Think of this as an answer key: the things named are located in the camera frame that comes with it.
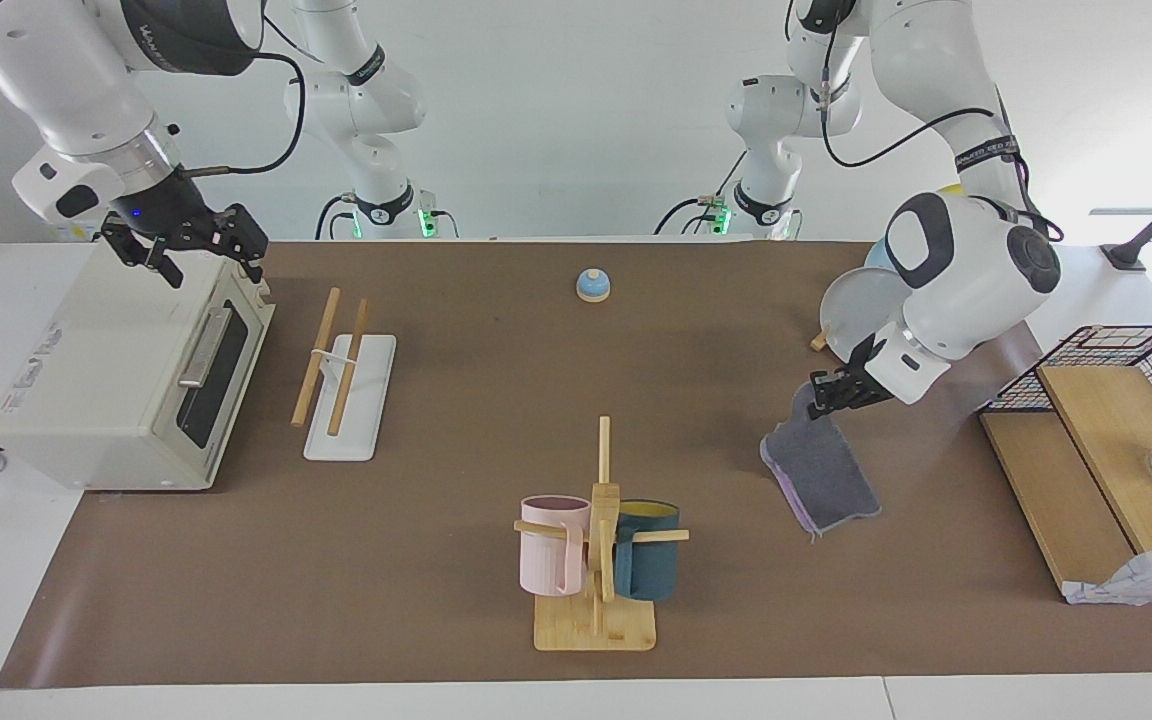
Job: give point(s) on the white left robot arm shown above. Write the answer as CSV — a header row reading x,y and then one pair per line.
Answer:
x,y
966,270

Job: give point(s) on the blue call bell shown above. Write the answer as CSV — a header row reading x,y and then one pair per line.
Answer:
x,y
593,288

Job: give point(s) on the white towel rack wooden bars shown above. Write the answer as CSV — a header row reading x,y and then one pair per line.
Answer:
x,y
356,400

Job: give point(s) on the dark teal mug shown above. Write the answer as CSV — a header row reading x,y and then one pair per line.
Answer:
x,y
651,565

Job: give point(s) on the brown table mat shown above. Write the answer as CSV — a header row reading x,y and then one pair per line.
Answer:
x,y
536,400

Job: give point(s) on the pink mug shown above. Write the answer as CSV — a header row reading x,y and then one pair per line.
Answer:
x,y
548,555

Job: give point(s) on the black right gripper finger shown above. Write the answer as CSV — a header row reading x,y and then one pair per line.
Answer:
x,y
254,268
168,270

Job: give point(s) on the light blue plate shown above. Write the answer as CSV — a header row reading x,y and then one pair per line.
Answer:
x,y
878,257

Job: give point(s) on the wooden two-tier shelf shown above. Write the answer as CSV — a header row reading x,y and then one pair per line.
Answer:
x,y
1056,490

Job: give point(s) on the beige toaster oven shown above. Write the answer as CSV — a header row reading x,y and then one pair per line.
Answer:
x,y
106,370

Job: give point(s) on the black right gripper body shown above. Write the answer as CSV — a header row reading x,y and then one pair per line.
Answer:
x,y
181,225

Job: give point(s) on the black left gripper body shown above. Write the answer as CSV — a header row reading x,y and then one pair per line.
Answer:
x,y
856,385

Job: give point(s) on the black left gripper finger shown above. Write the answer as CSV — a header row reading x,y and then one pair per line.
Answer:
x,y
836,405
817,409

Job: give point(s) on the wooden mug tree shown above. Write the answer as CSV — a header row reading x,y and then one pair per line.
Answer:
x,y
596,625

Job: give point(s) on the grey plate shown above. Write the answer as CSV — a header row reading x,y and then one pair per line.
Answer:
x,y
856,305

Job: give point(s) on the wooden plate rack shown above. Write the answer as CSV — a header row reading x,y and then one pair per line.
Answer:
x,y
819,341

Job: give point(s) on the purple grey towel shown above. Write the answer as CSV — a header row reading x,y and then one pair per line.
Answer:
x,y
826,480

